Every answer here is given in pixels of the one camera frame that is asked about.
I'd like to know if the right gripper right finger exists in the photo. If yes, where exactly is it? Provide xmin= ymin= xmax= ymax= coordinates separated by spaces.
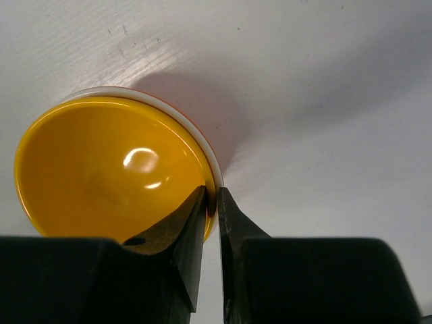
xmin=217 ymin=187 xmax=421 ymax=323

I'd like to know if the orange bowl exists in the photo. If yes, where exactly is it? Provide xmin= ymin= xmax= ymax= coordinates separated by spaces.
xmin=60 ymin=86 xmax=223 ymax=217

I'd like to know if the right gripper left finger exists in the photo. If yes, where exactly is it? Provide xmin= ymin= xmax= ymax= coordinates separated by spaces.
xmin=1 ymin=186 xmax=207 ymax=323

